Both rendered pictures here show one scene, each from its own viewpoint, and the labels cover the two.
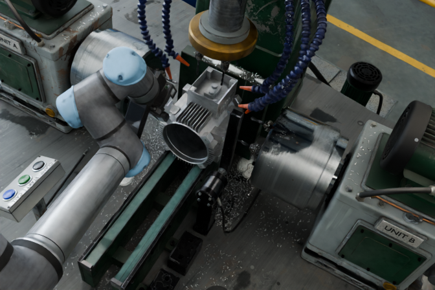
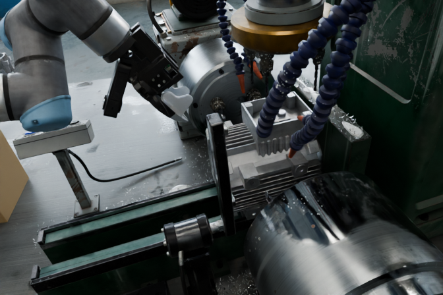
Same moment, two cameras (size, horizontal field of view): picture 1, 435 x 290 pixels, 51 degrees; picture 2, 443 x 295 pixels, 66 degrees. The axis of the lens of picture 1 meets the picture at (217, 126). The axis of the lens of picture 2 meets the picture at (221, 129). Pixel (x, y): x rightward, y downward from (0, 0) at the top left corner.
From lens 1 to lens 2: 0.85 m
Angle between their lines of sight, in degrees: 44
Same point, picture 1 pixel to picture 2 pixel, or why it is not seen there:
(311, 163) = (312, 278)
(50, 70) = not seen: hidden behind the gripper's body
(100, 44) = (204, 46)
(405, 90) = not seen: outside the picture
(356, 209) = not seen: outside the picture
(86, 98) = (13, 12)
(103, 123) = (16, 47)
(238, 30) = (287, 7)
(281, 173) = (265, 268)
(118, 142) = (17, 74)
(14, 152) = (137, 136)
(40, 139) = (161, 135)
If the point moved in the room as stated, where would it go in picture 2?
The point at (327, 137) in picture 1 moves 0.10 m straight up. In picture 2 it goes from (384, 251) to (403, 189)
